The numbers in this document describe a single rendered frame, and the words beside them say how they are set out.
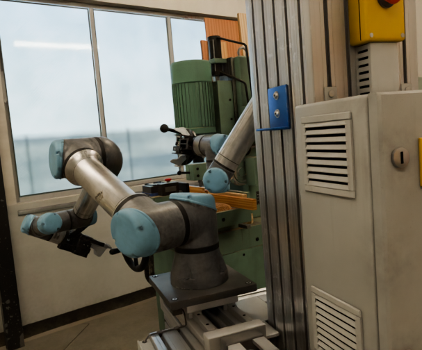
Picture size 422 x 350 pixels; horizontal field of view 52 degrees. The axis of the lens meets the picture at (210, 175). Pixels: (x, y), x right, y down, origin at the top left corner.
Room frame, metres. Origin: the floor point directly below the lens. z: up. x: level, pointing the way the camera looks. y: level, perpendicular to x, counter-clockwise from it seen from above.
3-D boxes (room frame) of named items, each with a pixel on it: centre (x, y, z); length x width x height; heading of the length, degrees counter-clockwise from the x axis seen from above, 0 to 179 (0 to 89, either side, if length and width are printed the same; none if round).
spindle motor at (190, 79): (1.88, 0.05, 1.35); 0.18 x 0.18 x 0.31
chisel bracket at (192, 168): (1.89, 0.03, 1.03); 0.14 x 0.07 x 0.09; 123
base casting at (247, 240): (1.94, -0.05, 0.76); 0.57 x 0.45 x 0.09; 123
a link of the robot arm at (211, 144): (1.42, -0.03, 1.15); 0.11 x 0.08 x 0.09; 33
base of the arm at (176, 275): (1.09, 0.05, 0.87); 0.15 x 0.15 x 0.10
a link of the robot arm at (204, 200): (1.08, 0.06, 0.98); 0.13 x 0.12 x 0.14; 130
